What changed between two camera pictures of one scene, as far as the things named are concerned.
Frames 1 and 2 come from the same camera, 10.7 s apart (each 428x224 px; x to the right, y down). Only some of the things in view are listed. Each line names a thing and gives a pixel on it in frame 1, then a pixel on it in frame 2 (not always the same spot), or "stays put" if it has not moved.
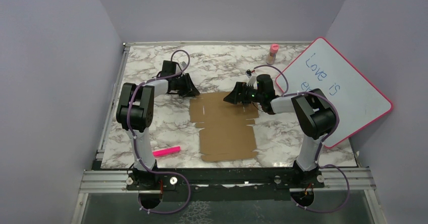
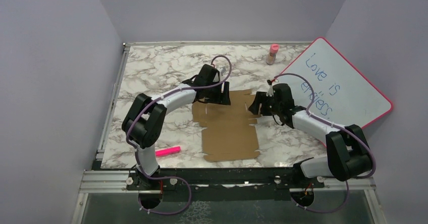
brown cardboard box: x=226 y=134 stays put
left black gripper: x=190 y=89 -> x=221 y=98
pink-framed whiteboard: x=322 y=68 stays put
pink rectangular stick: x=166 y=151 stays put
